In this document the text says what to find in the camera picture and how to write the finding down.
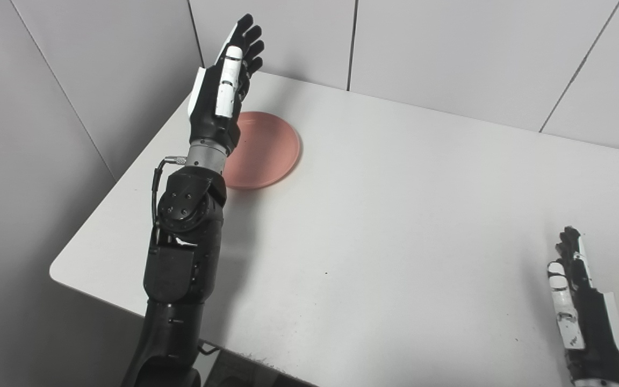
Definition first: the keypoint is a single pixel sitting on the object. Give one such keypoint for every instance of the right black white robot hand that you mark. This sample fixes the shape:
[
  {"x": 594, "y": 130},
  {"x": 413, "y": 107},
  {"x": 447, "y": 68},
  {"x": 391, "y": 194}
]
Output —
[{"x": 594, "y": 333}]

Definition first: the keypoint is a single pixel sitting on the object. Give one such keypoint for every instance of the pink round plate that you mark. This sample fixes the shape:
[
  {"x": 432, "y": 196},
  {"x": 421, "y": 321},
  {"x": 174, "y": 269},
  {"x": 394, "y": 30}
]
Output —
[{"x": 266, "y": 150}]

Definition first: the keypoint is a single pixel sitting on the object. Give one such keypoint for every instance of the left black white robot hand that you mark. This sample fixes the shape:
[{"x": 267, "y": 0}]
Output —
[{"x": 213, "y": 121}]

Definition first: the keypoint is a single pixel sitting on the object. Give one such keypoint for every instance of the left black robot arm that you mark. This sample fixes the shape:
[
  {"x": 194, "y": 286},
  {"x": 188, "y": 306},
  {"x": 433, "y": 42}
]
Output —
[{"x": 180, "y": 258}]

